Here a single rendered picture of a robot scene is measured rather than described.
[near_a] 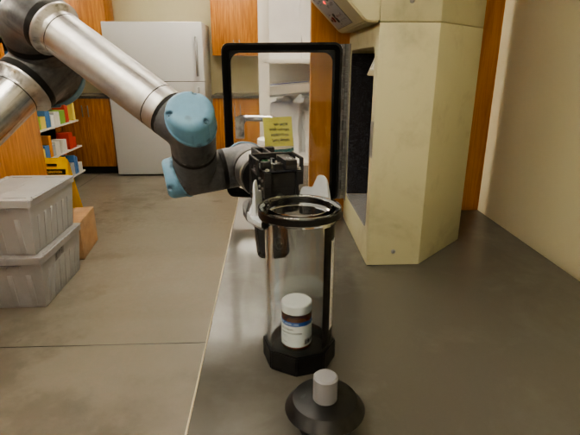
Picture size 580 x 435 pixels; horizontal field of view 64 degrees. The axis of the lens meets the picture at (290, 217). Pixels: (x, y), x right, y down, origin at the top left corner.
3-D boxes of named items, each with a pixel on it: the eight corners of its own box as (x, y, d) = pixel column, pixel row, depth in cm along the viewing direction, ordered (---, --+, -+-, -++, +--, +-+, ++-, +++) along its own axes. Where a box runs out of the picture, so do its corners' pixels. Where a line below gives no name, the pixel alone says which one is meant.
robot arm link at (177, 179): (155, 137, 78) (219, 127, 81) (163, 173, 88) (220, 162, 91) (164, 176, 75) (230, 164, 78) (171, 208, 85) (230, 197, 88)
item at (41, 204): (82, 222, 311) (75, 173, 300) (40, 257, 254) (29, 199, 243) (19, 223, 309) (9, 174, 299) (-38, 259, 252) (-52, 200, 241)
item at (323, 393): (356, 394, 59) (358, 350, 57) (371, 452, 50) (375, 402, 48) (283, 397, 58) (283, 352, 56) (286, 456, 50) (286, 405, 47)
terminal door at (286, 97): (337, 200, 124) (343, 41, 111) (227, 196, 128) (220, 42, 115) (337, 199, 125) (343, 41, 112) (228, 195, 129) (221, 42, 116)
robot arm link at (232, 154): (223, 181, 92) (264, 173, 94) (233, 196, 82) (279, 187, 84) (217, 142, 89) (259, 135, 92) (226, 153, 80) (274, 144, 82)
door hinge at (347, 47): (343, 198, 125) (349, 43, 113) (344, 200, 123) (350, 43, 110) (337, 198, 125) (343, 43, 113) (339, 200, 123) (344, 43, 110)
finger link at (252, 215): (236, 188, 57) (252, 172, 66) (238, 233, 59) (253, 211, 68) (261, 189, 57) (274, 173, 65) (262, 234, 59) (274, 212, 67)
